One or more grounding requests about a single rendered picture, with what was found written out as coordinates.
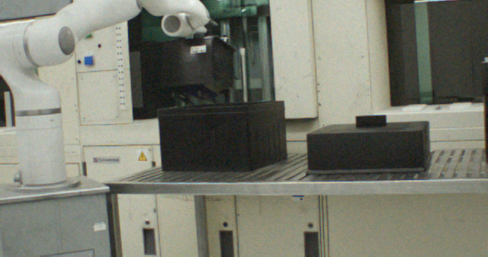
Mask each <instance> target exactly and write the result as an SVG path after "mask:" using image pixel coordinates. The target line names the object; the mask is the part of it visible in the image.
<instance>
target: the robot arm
mask: <svg viewBox="0 0 488 257"><path fill-rule="evenodd" d="M142 7H144V8H145V9H146V10H147V11H148V12H149V13H150V14H152V15H154V16H165V17H164V18H163V19H162V29H163V31H164V32H165V34H167V35H169V36H173V37H190V36H192V35H195V34H204V33H206V32H207V29H208V28H209V27H212V24H207V23H208V21H209V16H210V14H208V12H207V9H206V8H205V7H204V6H203V5H202V4H201V2H200V1H199V0H75V1H74V3H72V4H70V5H67V6H66V7H65V8H63V9H61V10H60V11H58V12H57V13H56V14H55V16H54V17H52V18H45V19H40V20H39V21H25V22H18V23H12V24H6V25H5V26H3V27H0V73H1V74H2V77H3V79H4V80H5V81H6V83H7V84H8V86H9V88H10V89H11V92H12V94H13V98H14V113H15V124H16V135H17V146H18V166H19V170H18V172H16V173H15V172H13V180H14V182H12V183H10V184H8V185H7V190H8V191H12V192H37V191H52V190H55V191H58V190H63V189H67V188H73V187H76V186H79V185H80V184H81V179H80V178H73V177H67V172H66V161H65V150H64V139H63V117H62V106H61V98H60V94H59V92H58V90H57V89H56V88H54V87H53V86H51V85H50V84H48V83H45V82H44V81H43V80H42V79H40V78H39V77H38V76H37V74H36V73H35V71H34V68H41V67H50V66H55V65H59V64H61V63H64V62H66V61H68V60H70V59H71V58H72V57H73V56H74V53H75V50H76V47H77V43H78V42H79V41H80V40H81V39H82V38H83V37H85V36H87V35H89V34H92V33H94V32H95V31H99V30H102V29H104V28H105V27H110V26H112V25H115V24H121V23H124V22H126V21H129V19H131V18H135V17H136V16H137V15H138V14H139V13H140V12H141V10H142Z"/></svg>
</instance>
